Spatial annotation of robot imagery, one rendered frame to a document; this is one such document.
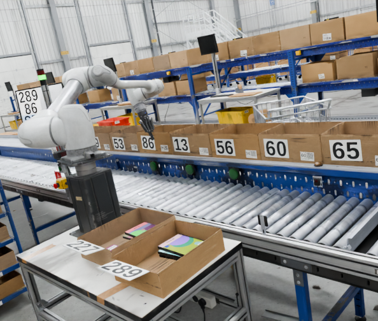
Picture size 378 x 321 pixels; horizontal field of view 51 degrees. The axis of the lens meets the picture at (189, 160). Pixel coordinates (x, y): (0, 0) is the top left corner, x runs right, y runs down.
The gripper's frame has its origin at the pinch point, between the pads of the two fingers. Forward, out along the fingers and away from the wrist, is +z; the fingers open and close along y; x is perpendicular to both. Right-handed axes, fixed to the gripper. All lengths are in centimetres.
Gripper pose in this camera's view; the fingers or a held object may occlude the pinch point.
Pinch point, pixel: (152, 135)
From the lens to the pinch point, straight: 306.2
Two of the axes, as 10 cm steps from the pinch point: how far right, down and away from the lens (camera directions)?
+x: 6.0, -2.8, -7.5
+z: 4.1, 9.1, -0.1
